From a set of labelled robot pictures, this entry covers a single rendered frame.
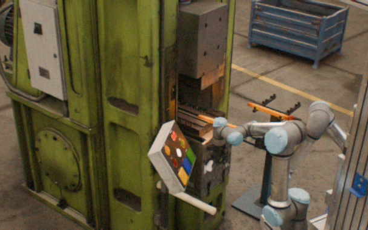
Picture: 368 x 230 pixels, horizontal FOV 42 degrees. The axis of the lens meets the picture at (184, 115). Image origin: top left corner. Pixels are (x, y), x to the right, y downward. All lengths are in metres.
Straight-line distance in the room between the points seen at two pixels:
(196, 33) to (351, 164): 1.13
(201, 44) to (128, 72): 0.48
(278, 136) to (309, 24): 4.62
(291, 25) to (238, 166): 2.93
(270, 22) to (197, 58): 4.27
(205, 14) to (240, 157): 2.14
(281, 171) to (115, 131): 1.34
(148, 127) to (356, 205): 1.29
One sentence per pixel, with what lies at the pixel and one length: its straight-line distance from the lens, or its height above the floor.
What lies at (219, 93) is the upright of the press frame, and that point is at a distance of 3.50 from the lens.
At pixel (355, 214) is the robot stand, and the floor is 1.06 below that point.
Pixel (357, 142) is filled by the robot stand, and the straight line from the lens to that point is 2.33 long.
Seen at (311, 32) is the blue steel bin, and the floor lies 0.47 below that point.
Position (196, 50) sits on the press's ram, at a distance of 2.84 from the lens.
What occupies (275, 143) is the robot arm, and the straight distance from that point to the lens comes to 2.24.
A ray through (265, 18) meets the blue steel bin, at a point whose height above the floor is 0.50.
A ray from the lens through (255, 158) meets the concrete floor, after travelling 4.66.
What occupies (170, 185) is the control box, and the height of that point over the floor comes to 0.99.
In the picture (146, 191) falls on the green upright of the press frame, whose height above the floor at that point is 0.57.
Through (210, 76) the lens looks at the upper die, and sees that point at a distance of 3.03.
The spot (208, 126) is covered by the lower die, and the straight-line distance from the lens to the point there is 3.20.
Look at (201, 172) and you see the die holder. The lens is 3.23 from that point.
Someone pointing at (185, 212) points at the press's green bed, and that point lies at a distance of 3.56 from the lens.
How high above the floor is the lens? 2.57
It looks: 29 degrees down
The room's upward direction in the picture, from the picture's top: 1 degrees clockwise
